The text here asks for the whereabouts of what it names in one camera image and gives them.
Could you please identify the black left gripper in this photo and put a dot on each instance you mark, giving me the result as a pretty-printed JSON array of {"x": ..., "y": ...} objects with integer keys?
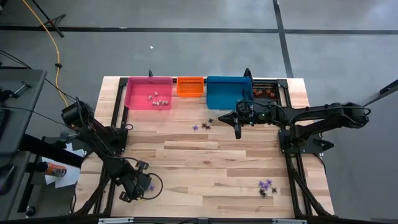
[{"x": 136, "y": 183}]

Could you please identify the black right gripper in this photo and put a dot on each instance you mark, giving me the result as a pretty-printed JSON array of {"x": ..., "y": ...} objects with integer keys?
[{"x": 253, "y": 116}]

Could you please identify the blue plastic bin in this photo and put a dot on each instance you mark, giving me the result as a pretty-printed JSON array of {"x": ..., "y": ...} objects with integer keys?
[{"x": 228, "y": 93}]

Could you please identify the black plastic basket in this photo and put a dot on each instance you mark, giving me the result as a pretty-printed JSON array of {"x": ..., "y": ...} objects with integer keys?
[{"x": 264, "y": 86}]

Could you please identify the orange plastic basket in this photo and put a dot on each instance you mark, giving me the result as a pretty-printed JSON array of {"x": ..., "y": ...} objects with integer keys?
[{"x": 190, "y": 87}]

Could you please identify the black toy spider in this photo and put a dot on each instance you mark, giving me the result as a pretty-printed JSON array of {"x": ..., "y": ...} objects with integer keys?
[
  {"x": 274, "y": 189},
  {"x": 205, "y": 125},
  {"x": 211, "y": 120},
  {"x": 262, "y": 193}
]

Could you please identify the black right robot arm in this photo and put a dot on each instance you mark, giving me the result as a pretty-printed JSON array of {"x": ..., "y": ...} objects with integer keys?
[{"x": 326, "y": 113}]

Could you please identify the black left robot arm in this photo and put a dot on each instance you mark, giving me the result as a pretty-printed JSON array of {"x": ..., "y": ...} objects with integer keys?
[{"x": 93, "y": 130}]

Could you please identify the black edge clamp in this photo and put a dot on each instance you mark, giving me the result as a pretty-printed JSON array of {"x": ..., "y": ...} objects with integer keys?
[
  {"x": 247, "y": 73},
  {"x": 150, "y": 73}
]

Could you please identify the white paper sheets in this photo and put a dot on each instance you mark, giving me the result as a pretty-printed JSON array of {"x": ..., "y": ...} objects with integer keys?
[{"x": 70, "y": 177}]

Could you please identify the orange spray can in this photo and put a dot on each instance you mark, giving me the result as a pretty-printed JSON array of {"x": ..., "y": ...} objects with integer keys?
[{"x": 54, "y": 170}]

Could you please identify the black table beam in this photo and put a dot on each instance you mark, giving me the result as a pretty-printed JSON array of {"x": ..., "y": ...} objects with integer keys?
[{"x": 53, "y": 151}]

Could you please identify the pink plastic bin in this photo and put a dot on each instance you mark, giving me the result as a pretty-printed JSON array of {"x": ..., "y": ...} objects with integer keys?
[{"x": 140, "y": 90}]

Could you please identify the small black knob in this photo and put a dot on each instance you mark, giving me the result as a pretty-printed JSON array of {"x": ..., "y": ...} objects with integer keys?
[{"x": 30, "y": 211}]

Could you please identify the grey low table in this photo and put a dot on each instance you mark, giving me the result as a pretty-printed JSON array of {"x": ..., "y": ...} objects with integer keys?
[{"x": 7, "y": 205}]

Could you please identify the dark computer mouse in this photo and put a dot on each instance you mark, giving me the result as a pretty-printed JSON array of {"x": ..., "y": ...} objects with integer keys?
[{"x": 5, "y": 179}]

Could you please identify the grey side table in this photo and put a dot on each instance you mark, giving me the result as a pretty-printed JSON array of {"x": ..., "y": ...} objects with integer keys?
[{"x": 21, "y": 109}]

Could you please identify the grey partition panel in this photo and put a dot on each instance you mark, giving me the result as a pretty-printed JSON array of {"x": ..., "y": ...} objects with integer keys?
[{"x": 357, "y": 171}]

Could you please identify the black clamp tool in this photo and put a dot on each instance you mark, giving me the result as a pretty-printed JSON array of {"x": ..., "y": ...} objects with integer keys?
[{"x": 12, "y": 91}]

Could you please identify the black diagonal bar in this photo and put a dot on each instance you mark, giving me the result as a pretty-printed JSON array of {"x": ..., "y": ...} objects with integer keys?
[{"x": 385, "y": 90}]

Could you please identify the black tripod stand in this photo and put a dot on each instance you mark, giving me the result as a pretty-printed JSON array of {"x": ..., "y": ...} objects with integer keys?
[{"x": 50, "y": 22}]

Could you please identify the silver frame bracket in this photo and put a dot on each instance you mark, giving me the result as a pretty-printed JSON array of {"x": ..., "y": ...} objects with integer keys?
[
  {"x": 115, "y": 220},
  {"x": 289, "y": 221}
]

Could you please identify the black aluminium rig frame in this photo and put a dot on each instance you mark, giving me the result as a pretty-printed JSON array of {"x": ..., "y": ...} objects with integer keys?
[{"x": 123, "y": 81}]

